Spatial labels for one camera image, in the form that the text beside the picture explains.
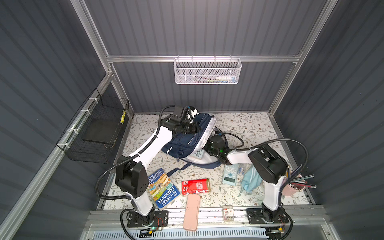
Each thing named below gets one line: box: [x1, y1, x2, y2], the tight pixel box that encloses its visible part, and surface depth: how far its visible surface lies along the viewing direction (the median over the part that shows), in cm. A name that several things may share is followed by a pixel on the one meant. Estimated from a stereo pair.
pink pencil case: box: [183, 193, 201, 231], surface depth 75 cm
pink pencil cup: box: [282, 171, 306, 196], surface depth 77 cm
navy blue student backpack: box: [161, 113, 222, 176], surface depth 90 cm
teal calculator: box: [222, 163, 239, 186], surface depth 88 cm
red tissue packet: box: [181, 178, 211, 195], surface depth 85 cm
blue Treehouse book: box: [148, 168, 181, 211], surface depth 82 cm
